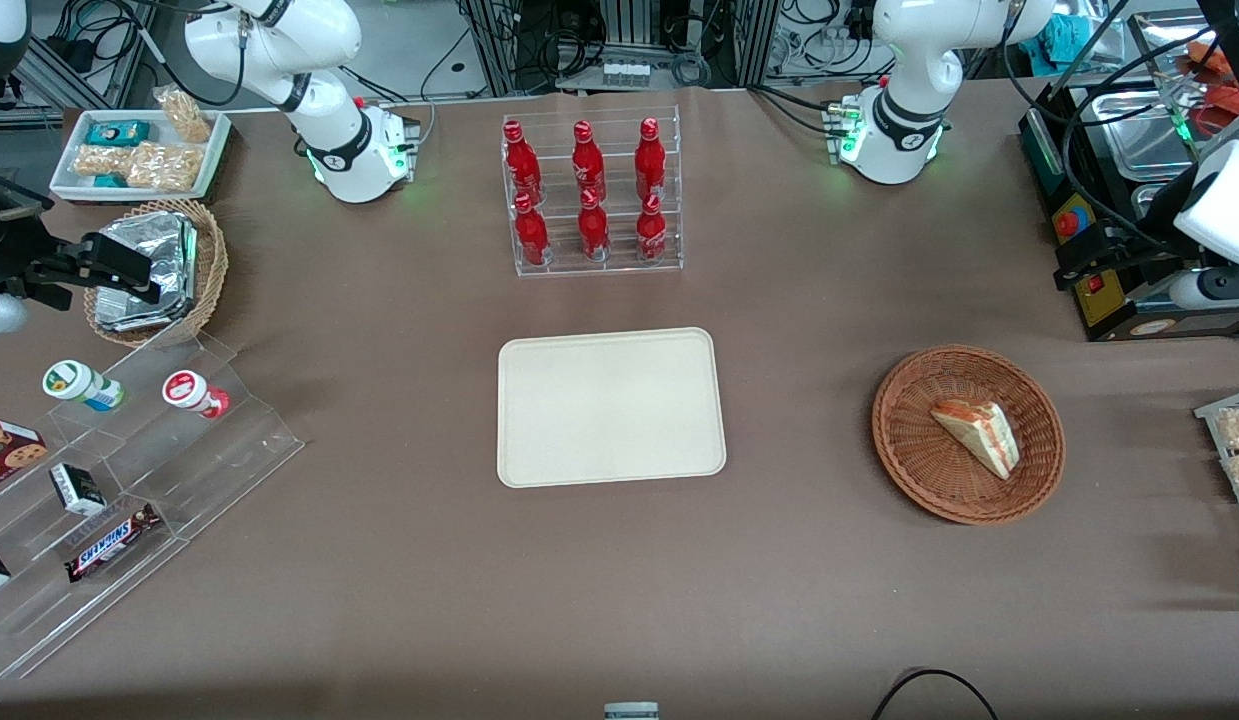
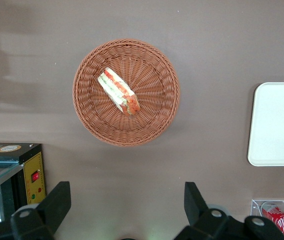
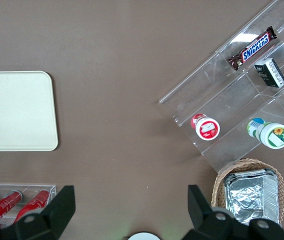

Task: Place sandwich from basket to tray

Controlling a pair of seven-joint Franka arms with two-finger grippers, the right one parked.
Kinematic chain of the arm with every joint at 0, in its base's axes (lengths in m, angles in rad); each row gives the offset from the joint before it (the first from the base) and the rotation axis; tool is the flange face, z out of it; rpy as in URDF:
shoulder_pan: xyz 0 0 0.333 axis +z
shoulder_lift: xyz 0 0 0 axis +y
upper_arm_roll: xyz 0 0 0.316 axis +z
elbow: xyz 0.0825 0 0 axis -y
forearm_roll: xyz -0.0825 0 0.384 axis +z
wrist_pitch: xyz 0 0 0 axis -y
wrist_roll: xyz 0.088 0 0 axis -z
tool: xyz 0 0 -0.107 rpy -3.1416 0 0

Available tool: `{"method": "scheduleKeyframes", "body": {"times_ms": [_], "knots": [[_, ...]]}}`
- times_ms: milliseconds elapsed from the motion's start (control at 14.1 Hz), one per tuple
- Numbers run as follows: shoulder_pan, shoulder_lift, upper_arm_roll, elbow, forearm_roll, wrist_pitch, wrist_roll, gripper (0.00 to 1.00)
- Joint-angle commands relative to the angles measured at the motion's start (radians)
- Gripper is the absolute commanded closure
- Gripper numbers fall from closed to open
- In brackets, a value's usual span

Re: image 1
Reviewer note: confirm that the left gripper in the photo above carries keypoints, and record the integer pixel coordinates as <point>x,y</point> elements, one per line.
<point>1141,248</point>

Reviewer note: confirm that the small black white box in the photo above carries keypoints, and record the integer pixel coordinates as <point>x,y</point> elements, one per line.
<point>77,490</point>

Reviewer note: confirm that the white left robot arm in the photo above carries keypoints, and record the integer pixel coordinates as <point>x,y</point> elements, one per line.
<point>909,60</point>

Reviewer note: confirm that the small teal snack packet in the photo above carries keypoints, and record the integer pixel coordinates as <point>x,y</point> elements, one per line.
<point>109,181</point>

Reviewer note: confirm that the stainless steel pan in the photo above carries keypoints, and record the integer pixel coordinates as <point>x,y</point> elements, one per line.
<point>1144,135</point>

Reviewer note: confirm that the aluminium rack frame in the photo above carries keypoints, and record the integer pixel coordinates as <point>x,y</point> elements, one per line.
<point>759,40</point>

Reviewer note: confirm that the red soda bottle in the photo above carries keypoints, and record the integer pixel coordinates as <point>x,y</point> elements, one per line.
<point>649,160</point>
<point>531,235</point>
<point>593,230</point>
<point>522,165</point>
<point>587,165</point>
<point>651,232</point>

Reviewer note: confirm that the green lid yogurt bottle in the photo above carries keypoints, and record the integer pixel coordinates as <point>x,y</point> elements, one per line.
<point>74,383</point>

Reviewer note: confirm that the Snickers chocolate bar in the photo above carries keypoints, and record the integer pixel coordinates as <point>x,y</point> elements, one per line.
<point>109,545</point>

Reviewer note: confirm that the tan wicker basket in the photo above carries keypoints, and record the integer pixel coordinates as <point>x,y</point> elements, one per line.
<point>211,270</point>

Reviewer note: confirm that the triangle sandwich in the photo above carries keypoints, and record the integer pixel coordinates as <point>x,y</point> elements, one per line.
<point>979,435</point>

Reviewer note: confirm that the clear acrylic bottle rack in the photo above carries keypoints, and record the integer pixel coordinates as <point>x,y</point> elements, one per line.
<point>619,268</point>

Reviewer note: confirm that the red lid yogurt bottle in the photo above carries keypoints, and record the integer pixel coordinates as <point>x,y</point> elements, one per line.
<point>189,392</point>

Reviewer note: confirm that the clear acrylic stepped display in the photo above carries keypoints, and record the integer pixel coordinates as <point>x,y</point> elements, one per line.
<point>209,470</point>

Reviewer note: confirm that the clear tray with snacks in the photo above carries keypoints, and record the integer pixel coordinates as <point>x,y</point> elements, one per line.
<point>1214,410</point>

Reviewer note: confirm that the small grey device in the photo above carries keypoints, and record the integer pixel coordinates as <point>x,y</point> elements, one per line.
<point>631,712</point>

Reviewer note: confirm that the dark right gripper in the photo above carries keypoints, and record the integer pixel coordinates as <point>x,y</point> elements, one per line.
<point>7,243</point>

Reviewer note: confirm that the white plug strip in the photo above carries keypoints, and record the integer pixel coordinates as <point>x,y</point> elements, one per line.
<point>624,73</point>

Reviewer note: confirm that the beige rectangular tray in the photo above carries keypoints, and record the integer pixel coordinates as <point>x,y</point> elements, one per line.
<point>609,420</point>

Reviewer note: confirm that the round brown wicker basket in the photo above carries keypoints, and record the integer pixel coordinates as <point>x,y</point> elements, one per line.
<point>939,470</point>

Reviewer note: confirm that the black food warmer machine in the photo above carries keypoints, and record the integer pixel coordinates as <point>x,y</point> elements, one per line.
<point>1091,305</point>

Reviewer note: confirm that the orange snack packet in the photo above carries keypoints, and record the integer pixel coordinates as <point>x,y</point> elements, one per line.
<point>1219,100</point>

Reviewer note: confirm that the red cookie box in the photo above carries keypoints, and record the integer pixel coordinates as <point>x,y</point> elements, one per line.
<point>4,452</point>

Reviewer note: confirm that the white rectangular snack tray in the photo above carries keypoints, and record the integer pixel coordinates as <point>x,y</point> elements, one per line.
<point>67,178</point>

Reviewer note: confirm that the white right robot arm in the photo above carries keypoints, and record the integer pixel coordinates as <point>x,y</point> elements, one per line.
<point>309,60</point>

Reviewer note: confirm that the clear bag of puffed snacks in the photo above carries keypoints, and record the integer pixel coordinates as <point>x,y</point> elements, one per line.
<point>186,118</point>
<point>164,167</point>
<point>99,160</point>

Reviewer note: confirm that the silver foil packet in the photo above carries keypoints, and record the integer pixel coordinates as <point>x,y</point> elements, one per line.
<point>129,315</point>
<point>164,245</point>

